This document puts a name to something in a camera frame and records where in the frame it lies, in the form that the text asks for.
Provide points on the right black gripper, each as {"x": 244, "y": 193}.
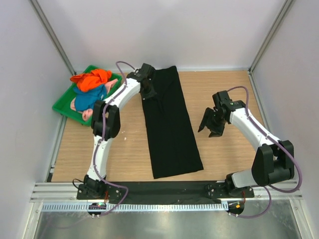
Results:
{"x": 216, "y": 131}

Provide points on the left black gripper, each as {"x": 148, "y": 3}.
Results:
{"x": 152, "y": 93}

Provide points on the black t shirt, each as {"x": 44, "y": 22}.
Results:
{"x": 172, "y": 145}

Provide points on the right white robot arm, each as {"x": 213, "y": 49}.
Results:
{"x": 273, "y": 157}

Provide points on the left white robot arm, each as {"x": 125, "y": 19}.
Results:
{"x": 106, "y": 125}

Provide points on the orange t shirt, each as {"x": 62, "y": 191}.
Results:
{"x": 91, "y": 80}

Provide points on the blue t shirt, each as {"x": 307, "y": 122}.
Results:
{"x": 86, "y": 100}

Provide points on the pink t shirt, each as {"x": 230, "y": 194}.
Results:
{"x": 88, "y": 113}

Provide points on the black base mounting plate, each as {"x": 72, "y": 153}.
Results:
{"x": 206, "y": 189}

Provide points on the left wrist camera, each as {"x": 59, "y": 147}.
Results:
{"x": 145, "y": 72}

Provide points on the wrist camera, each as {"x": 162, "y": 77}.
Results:
{"x": 145, "y": 72}
{"x": 222, "y": 100}

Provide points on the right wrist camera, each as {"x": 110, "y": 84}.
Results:
{"x": 222, "y": 100}

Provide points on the slotted grey cable duct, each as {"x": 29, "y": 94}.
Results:
{"x": 100, "y": 207}

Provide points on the right aluminium corner post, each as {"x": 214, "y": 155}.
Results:
{"x": 283, "y": 12}

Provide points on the aluminium corner post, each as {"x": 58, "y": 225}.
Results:
{"x": 283, "y": 12}
{"x": 51, "y": 33}

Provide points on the left aluminium corner post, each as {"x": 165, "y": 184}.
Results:
{"x": 51, "y": 33}

